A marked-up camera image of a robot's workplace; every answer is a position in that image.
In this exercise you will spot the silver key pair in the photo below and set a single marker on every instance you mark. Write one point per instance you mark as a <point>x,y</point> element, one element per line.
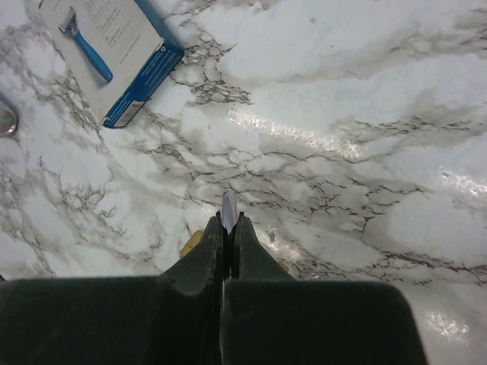
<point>229,215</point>

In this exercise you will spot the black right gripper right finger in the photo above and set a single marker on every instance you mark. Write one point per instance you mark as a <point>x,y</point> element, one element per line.
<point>271,318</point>

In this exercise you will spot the blue razor package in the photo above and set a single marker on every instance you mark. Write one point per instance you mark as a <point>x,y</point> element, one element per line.
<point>119,52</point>

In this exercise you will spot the large brass padlock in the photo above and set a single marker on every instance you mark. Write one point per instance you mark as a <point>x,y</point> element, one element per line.
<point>9,117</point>

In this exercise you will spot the small brass padlock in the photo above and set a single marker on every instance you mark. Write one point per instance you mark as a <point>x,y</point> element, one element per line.
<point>192,242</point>

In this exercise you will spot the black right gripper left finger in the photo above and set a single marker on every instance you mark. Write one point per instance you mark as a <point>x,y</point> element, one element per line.
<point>171,318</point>

